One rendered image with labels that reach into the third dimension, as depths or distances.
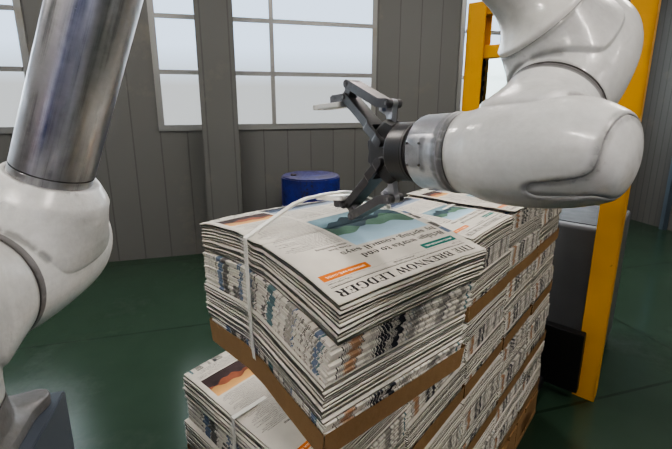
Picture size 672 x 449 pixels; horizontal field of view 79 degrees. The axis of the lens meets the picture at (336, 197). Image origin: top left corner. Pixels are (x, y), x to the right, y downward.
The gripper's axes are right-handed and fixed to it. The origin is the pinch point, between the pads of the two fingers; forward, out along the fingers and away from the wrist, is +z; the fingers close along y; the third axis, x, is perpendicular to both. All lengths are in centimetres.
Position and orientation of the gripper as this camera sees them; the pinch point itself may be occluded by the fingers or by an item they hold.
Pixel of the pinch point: (325, 150)
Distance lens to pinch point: 65.7
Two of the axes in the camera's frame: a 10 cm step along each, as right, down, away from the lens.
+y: 0.3, 9.9, 1.5
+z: -6.2, -1.0, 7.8
